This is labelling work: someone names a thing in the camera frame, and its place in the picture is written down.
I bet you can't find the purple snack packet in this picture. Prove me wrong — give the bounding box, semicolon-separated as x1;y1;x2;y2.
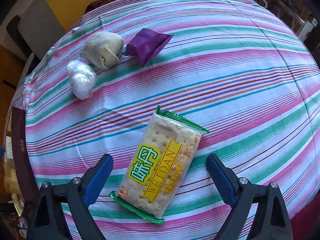
123;28;173;67

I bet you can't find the grey yellow blue sofa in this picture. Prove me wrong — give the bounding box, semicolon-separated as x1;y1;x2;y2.
1;0;98;59

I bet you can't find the Weidan cracker packet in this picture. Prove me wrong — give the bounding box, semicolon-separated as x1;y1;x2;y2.
110;106;209;225

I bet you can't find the white plastic bag ball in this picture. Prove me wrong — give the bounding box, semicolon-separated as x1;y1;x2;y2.
67;60;97;100

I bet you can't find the striped bed sheet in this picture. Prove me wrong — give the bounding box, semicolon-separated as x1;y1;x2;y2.
12;0;319;239

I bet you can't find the gold metal tin box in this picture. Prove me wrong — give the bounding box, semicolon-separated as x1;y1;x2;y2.
3;107;39;216

